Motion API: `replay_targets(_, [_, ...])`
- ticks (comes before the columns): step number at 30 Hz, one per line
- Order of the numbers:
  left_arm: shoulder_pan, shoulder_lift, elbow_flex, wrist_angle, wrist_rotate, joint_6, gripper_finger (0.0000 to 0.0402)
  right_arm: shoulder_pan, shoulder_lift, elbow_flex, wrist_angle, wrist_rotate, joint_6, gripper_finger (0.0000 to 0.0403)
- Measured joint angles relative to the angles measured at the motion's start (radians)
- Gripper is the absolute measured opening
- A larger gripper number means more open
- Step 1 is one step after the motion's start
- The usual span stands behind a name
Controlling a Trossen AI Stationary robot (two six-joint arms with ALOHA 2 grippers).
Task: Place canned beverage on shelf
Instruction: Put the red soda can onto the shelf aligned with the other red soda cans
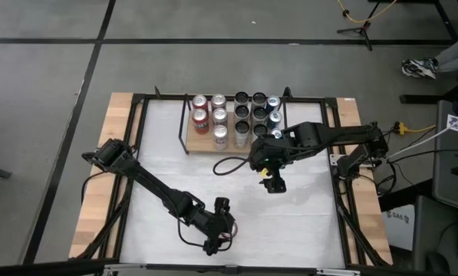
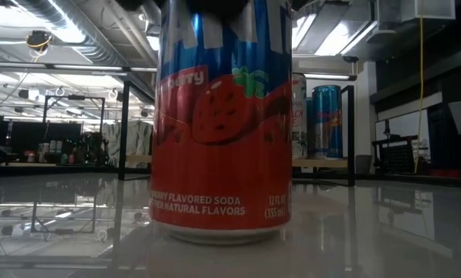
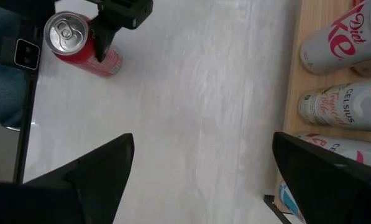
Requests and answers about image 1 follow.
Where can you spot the dark grey cabinet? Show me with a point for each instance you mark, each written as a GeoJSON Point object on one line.
{"type": "Point", "coordinates": [435, 237]}

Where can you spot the black tripod stand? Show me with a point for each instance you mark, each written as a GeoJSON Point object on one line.
{"type": "Point", "coordinates": [363, 30]}

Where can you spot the grey equipment case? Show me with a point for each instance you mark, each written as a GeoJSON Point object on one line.
{"type": "Point", "coordinates": [451, 172]}

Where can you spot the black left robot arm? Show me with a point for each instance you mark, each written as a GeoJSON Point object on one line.
{"type": "Point", "coordinates": [152, 184]}

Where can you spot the blue silver Red Bull can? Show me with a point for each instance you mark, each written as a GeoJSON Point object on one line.
{"type": "Point", "coordinates": [274, 117]}
{"type": "Point", "coordinates": [273, 102]}
{"type": "Point", "coordinates": [276, 133]}

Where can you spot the Celsius Tropical Vibe can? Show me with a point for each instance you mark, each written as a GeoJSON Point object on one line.
{"type": "Point", "coordinates": [242, 129]}
{"type": "Point", "coordinates": [242, 111]}

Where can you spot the silver Diet Coke can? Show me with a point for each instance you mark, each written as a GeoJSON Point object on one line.
{"type": "Point", "coordinates": [219, 115]}
{"type": "Point", "coordinates": [218, 101]}
{"type": "Point", "coordinates": [220, 134]}

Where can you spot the black table-level camera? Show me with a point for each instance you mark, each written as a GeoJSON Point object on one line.
{"type": "Point", "coordinates": [230, 269]}

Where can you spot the Celsius can with black lid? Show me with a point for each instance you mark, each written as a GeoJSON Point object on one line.
{"type": "Point", "coordinates": [259, 112]}
{"type": "Point", "coordinates": [241, 98]}

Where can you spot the white cardboard box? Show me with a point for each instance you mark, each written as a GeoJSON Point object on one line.
{"type": "Point", "coordinates": [399, 230]}

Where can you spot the Celsius Peach Vibe can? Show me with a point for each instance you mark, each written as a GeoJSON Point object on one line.
{"type": "Point", "coordinates": [260, 129]}
{"type": "Point", "coordinates": [258, 98]}

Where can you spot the wooden shelf board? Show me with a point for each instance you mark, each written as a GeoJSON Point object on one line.
{"type": "Point", "coordinates": [198, 143]}

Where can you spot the black metal shelf frame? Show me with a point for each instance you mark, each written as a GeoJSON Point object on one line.
{"type": "Point", "coordinates": [286, 93]}

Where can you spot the red Fanta strawberry can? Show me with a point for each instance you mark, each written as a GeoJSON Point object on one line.
{"type": "Point", "coordinates": [234, 229]}
{"type": "Point", "coordinates": [200, 102]}
{"type": "Point", "coordinates": [200, 117]}

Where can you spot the black desk frame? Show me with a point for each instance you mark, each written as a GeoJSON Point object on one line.
{"type": "Point", "coordinates": [420, 99]}

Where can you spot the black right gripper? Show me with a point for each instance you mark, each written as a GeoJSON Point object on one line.
{"type": "Point", "coordinates": [271, 151]}

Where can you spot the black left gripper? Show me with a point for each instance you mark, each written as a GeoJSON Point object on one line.
{"type": "Point", "coordinates": [213, 226]}

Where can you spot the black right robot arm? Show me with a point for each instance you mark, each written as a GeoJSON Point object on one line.
{"type": "Point", "coordinates": [328, 134]}

